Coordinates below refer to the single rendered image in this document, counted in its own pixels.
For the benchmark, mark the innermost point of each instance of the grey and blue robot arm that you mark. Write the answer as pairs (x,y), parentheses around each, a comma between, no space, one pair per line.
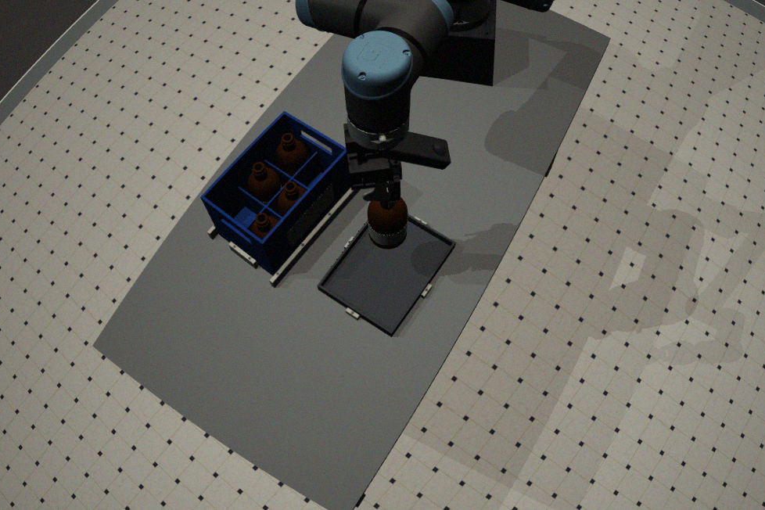
(377,65)

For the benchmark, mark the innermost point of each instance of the brown glass bottle with white label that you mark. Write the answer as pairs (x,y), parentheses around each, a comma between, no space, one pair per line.
(387,227)

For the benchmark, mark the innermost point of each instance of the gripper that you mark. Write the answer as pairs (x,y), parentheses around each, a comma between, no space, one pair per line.
(374,169)

